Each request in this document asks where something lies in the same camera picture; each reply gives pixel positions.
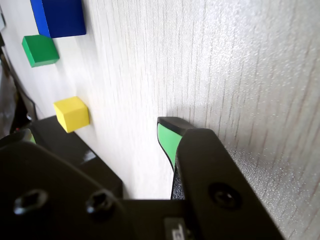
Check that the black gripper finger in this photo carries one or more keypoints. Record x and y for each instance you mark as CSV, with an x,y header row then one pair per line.
x,y
212,175
50,195

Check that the green wooden cube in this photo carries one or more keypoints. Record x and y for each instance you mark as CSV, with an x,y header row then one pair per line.
x,y
40,51

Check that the yellow wooden cube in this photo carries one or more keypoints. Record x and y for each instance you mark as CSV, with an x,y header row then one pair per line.
x,y
72,115

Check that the blue wooden cube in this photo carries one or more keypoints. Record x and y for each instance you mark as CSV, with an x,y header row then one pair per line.
x,y
65,17

